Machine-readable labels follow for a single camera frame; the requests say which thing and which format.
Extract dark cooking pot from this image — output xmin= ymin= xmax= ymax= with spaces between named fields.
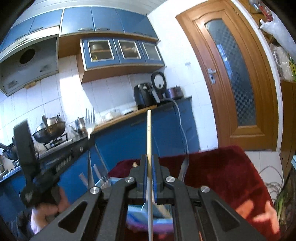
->
xmin=0 ymin=141 xmax=20 ymax=161

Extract light blue utensil holder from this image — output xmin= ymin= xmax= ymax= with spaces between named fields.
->
xmin=94 ymin=176 xmax=174 ymax=233

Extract white bag on counter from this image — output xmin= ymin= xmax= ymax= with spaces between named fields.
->
xmin=98 ymin=109 xmax=122 ymax=123

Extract white plastic bag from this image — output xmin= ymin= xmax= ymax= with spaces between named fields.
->
xmin=259 ymin=16 xmax=288 ymax=47

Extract wooden door with glass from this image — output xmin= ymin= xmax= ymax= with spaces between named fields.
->
xmin=175 ymin=0 xmax=279 ymax=151

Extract silver fork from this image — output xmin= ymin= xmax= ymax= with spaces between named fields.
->
xmin=100 ymin=175 xmax=112 ymax=189
xmin=85 ymin=107 xmax=96 ymax=188

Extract grey range hood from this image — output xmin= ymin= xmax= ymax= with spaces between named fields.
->
xmin=0 ymin=35 xmax=59 ymax=96

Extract silver door handle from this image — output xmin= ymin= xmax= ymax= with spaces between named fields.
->
xmin=207 ymin=68 xmax=217 ymax=84

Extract blue upper cabinets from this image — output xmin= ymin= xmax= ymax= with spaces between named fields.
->
xmin=0 ymin=6 xmax=159 ymax=54

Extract white floor cables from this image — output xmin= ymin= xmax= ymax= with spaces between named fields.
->
xmin=258 ymin=164 xmax=285 ymax=197

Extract person's left hand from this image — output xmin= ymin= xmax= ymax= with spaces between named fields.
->
xmin=30 ymin=185 xmax=72 ymax=234

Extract wooden shelf unit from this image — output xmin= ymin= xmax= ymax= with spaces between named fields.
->
xmin=248 ymin=0 xmax=296 ymax=176

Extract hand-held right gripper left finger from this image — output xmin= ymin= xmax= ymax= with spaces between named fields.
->
xmin=29 ymin=155 xmax=149 ymax=241

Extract gas stove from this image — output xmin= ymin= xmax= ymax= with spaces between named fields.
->
xmin=43 ymin=133 xmax=74 ymax=151

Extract steel kettle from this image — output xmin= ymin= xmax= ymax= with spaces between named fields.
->
xmin=69 ymin=117 xmax=87 ymax=135

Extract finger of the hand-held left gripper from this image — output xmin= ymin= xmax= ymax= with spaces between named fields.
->
xmin=69 ymin=140 xmax=96 ymax=163

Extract black air fryer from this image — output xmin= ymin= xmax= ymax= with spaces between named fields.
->
xmin=134 ymin=83 xmax=161 ymax=109

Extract green onions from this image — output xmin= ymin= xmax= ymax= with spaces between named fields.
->
xmin=275 ymin=192 xmax=292 ymax=223

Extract steel wok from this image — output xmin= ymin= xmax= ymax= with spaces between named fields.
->
xmin=32 ymin=120 xmax=66 ymax=143

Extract appliance power cable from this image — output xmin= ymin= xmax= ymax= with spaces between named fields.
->
xmin=161 ymin=98 xmax=189 ymax=156

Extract blue base kitchen cabinet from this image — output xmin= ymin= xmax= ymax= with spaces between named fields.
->
xmin=0 ymin=96 xmax=200 ymax=232

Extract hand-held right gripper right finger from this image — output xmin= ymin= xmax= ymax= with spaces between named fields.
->
xmin=152 ymin=155 xmax=266 ymax=241

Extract glass-door wall cabinet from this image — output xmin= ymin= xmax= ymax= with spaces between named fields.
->
xmin=76 ymin=37 xmax=165 ymax=84

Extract dark red floral blanket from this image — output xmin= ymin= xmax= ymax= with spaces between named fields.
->
xmin=107 ymin=146 xmax=281 ymax=241

